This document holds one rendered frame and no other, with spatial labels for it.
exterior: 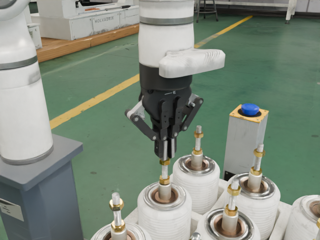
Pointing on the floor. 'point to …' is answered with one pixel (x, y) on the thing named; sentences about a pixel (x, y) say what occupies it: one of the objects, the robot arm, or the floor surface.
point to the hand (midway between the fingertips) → (165, 146)
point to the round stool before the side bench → (205, 10)
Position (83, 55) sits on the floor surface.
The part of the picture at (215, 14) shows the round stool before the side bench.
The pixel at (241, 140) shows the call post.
